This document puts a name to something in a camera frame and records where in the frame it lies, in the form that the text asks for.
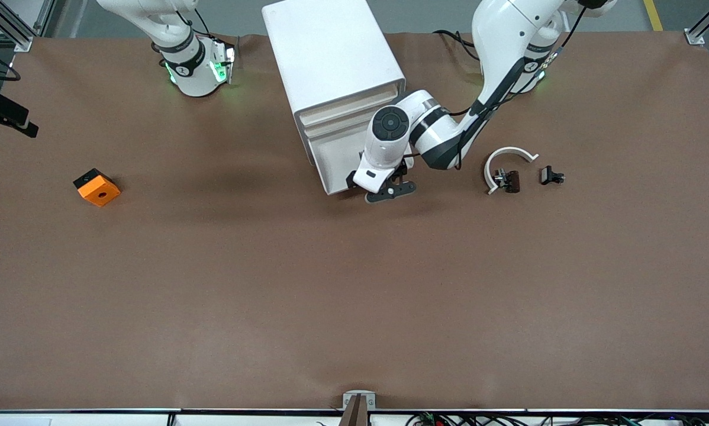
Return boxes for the white half-ring clamp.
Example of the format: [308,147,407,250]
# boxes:
[484,146,540,196]

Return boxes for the aluminium frame post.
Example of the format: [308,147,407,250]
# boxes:
[0,0,56,55]
[684,0,709,47]

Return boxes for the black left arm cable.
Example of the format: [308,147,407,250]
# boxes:
[448,3,587,172]

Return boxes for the brown table cover sheet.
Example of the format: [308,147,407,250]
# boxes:
[0,33,709,412]

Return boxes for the white plastic bin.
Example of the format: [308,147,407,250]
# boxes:
[305,123,370,196]

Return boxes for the orange and black cube block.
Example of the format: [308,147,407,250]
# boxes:
[73,168,121,208]

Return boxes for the brown block with bolt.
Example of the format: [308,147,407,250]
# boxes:
[494,169,521,194]

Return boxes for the white drawer cabinet housing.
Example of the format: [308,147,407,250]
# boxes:
[262,0,407,167]

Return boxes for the white cabinet drawer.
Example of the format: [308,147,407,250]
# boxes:
[302,105,385,138]
[299,85,400,126]

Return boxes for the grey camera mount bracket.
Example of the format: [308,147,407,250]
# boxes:
[339,390,377,426]

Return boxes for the thin black cable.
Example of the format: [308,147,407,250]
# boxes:
[407,412,547,426]

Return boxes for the white table edge rail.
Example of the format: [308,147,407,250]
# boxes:
[0,409,709,426]

